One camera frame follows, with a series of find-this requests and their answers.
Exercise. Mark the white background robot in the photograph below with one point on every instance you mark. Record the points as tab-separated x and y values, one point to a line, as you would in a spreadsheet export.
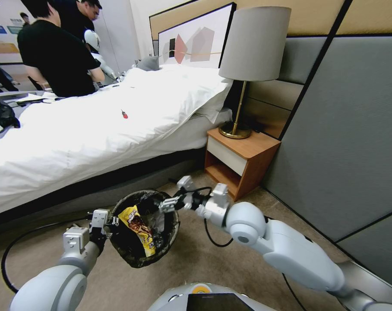
97	48

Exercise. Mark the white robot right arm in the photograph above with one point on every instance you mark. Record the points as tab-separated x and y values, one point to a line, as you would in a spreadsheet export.
280	243

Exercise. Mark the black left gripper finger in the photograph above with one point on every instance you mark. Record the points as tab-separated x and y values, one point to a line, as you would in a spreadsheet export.
114	222
107	235

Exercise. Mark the wooden nightstand with white drawer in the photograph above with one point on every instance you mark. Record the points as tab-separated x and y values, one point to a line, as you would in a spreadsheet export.
247	155

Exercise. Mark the white robot front shell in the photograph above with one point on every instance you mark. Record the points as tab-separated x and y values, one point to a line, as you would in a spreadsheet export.
209	298

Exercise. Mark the grey shade brass table lamp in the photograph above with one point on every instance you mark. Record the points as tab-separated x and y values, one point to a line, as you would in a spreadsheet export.
254	45

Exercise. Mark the black round trash bin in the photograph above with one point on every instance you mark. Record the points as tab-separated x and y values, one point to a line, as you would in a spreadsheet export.
128	246

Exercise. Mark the yellow snack wrapper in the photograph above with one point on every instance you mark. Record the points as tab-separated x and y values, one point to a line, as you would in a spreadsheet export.
140	228

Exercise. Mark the dark grey bed base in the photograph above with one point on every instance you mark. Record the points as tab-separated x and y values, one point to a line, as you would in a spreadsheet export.
124	184

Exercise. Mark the framed abstract picture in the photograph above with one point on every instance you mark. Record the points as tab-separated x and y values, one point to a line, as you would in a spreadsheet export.
196	42

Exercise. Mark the grey laptop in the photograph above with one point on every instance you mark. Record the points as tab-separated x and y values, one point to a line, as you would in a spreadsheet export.
14	95

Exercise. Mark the person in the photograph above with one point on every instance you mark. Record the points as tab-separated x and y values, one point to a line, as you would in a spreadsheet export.
76	19
0	76
53	55

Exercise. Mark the grey plush cushion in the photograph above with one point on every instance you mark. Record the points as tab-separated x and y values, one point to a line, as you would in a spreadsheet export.
149	63

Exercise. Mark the white duvet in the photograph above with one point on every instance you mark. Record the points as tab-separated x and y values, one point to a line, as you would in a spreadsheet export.
95	136

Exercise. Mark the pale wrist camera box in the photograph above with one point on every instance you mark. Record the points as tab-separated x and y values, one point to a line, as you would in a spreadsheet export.
185	183
100	217

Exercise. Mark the black bag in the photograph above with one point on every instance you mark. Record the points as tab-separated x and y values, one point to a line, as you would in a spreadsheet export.
1	113

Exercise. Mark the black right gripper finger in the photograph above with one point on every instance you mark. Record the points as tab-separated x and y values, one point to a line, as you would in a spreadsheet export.
178	195
168	204

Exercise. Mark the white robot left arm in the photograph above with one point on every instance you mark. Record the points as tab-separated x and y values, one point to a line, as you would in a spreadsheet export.
53	285

